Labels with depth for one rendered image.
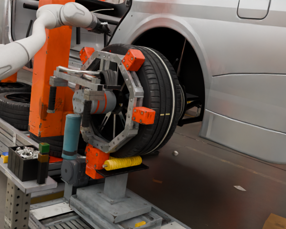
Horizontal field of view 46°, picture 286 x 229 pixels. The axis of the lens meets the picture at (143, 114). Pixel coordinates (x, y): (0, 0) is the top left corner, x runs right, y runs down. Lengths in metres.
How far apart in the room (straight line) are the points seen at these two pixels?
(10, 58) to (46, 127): 0.95
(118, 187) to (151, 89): 0.72
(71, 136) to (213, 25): 0.99
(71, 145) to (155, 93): 0.59
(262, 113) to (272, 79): 0.17
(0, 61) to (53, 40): 0.85
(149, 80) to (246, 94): 0.49
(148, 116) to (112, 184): 0.63
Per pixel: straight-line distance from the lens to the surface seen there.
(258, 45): 1.74
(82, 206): 2.22
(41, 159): 1.72
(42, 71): 2.20
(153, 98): 1.74
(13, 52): 1.40
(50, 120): 2.25
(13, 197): 1.98
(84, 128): 1.67
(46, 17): 1.82
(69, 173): 2.27
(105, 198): 2.18
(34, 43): 1.50
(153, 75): 1.77
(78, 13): 1.75
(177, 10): 2.07
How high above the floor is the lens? 1.21
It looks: 12 degrees down
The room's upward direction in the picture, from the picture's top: 9 degrees clockwise
